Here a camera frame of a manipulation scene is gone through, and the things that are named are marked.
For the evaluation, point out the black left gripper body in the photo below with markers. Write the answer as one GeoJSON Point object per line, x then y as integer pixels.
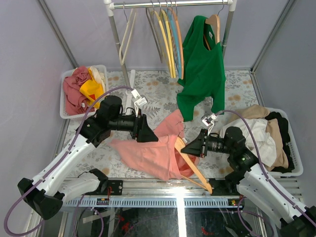
{"type": "Point", "coordinates": [137, 127]}

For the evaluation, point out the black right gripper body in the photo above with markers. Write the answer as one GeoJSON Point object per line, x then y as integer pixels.
{"type": "Point", "coordinates": [212, 144]}

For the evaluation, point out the wooden hanger with green shirt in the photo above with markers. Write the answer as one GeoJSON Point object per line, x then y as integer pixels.
{"type": "Point", "coordinates": [179, 145]}

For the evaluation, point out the salmon pink t shirt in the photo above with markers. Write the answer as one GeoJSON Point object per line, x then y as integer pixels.
{"type": "Point", "coordinates": [159, 159]}

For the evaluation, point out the white garment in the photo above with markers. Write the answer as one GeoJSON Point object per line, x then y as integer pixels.
{"type": "Point", "coordinates": [264, 141]}

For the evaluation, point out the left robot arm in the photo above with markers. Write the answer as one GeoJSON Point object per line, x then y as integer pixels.
{"type": "Point", "coordinates": [47, 192]}

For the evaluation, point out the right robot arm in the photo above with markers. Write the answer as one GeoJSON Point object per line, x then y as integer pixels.
{"type": "Point", "coordinates": [248, 178]}

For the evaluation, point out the cream plastic hanger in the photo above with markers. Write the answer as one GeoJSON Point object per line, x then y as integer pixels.
{"type": "Point", "coordinates": [127, 36]}

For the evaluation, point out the green t shirt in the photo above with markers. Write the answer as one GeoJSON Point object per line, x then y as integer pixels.
{"type": "Point", "coordinates": [204, 73]}

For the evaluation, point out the yellow hanger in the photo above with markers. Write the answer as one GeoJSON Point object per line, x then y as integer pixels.
{"type": "Point", "coordinates": [168, 42]}
{"type": "Point", "coordinates": [160, 35]}

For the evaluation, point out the blue plastic hanger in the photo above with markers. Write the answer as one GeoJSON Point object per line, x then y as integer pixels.
{"type": "Point", "coordinates": [168, 13]}

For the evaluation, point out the grey plastic hanger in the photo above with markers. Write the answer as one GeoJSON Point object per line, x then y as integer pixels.
{"type": "Point", "coordinates": [150, 18]}

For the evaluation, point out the right wooden hanger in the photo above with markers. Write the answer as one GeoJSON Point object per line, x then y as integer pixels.
{"type": "Point", "coordinates": [214, 21]}

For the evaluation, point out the beige garment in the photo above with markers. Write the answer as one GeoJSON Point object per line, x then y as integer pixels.
{"type": "Point", "coordinates": [252, 112]}

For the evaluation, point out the yellow garment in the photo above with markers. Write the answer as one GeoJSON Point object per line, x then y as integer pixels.
{"type": "Point", "coordinates": [92, 90]}

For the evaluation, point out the dusty rose garment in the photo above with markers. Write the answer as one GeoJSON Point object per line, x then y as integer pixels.
{"type": "Point", "coordinates": [76, 102]}

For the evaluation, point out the cream garment in left basket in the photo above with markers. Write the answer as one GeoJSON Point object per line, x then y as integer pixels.
{"type": "Point", "coordinates": [99, 77]}

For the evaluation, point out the black garment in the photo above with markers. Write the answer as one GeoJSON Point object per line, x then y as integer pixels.
{"type": "Point", "coordinates": [278, 129]}

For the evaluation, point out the white left laundry basket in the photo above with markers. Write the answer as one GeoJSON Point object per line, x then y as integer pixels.
{"type": "Point", "coordinates": [63, 114]}

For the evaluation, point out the white laundry basket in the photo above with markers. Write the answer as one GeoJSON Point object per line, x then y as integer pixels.
{"type": "Point", "coordinates": [63, 114]}
{"type": "Point", "coordinates": [294, 153]}

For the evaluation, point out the white right laundry basket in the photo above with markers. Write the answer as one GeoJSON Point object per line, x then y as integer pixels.
{"type": "Point", "coordinates": [294, 153]}

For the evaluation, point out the metal clothes rack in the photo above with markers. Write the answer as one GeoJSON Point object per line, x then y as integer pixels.
{"type": "Point", "coordinates": [110, 7]}

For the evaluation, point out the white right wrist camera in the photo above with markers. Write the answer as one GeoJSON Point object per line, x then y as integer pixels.
{"type": "Point", "coordinates": [209, 122]}

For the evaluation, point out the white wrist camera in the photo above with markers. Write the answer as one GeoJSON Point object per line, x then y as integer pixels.
{"type": "Point", "coordinates": [138, 101]}
{"type": "Point", "coordinates": [209, 122]}

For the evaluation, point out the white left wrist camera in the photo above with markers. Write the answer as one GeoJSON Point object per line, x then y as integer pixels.
{"type": "Point", "coordinates": [138, 101]}

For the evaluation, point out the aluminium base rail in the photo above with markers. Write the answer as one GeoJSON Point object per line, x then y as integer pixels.
{"type": "Point", "coordinates": [139, 192]}

